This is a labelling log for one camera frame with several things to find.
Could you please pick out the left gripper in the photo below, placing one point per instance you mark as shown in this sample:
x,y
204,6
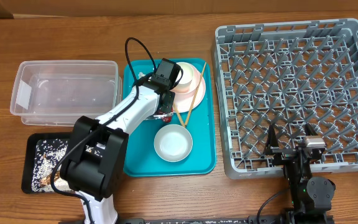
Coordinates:
x,y
170,105

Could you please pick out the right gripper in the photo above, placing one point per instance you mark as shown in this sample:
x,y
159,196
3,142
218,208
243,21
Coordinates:
x,y
282,154

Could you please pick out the white napkin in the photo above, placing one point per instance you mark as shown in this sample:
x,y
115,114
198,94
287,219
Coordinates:
x,y
140,75

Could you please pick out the red snack wrapper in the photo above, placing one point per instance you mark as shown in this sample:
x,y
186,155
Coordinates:
x,y
165,117

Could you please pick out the wooden chopstick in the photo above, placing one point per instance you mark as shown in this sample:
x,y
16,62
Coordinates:
x,y
179,116
195,95

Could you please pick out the grey round bowl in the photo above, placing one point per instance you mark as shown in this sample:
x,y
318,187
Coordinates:
x,y
173,143

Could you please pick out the rice and food scraps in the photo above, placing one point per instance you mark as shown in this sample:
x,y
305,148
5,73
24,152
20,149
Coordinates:
x,y
47,153

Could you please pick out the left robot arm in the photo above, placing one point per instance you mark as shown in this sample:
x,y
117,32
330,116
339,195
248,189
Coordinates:
x,y
94,160

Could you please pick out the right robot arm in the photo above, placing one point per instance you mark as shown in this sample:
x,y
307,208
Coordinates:
x,y
310,196

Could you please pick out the clear plastic waste bin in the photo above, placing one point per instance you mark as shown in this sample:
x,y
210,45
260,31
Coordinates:
x,y
58,92

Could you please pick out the large pink plate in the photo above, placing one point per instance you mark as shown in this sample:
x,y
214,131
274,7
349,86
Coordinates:
x,y
183,101

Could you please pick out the cream paper cup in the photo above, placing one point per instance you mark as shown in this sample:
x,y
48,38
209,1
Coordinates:
x,y
187,76

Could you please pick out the small pink bowl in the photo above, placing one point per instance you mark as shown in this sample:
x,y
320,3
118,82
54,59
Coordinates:
x,y
193,84

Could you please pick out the grey plastic dish rack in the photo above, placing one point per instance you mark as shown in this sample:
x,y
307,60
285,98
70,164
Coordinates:
x,y
287,74

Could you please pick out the teal plastic serving tray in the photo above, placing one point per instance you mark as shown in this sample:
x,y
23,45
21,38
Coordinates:
x,y
141,158

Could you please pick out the black plastic tray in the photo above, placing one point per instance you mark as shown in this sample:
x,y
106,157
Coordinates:
x,y
26,184

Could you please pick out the brown cardboard backdrop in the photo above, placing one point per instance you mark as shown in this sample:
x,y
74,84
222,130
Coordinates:
x,y
88,8

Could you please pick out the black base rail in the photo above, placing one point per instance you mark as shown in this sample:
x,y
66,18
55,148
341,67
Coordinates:
x,y
197,221

